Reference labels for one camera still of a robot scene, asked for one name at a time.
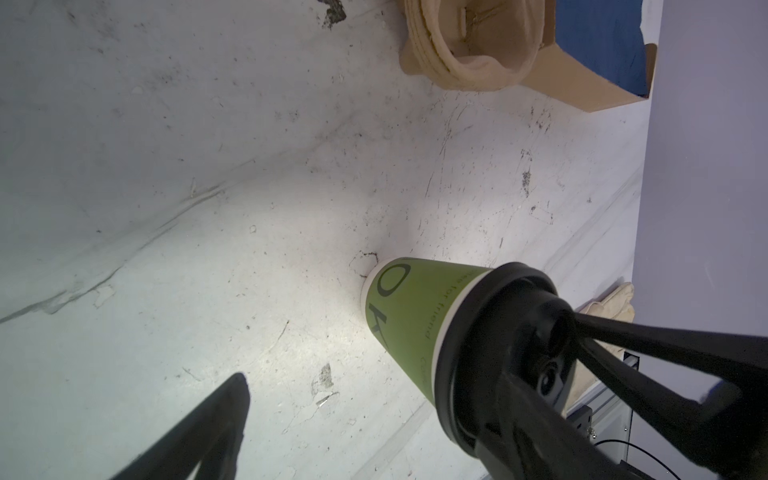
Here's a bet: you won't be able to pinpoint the black plastic cup lid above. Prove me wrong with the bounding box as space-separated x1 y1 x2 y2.
433 262 575 457

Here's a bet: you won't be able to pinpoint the green paper coffee cup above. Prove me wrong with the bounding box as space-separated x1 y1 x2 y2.
361 258 491 403

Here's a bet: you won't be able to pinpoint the stacked brown pulp cup carriers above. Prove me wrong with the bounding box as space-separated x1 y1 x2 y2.
397 0 546 92

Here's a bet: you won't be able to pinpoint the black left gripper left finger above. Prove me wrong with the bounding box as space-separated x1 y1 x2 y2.
115 373 250 479

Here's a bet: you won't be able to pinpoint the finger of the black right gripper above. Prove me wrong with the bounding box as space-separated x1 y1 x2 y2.
572 314 767 479

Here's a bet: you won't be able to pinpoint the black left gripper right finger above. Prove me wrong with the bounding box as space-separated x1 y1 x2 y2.
473 371 638 479

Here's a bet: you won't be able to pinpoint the cardboard box of blue napkins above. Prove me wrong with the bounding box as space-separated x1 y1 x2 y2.
522 0 658 112

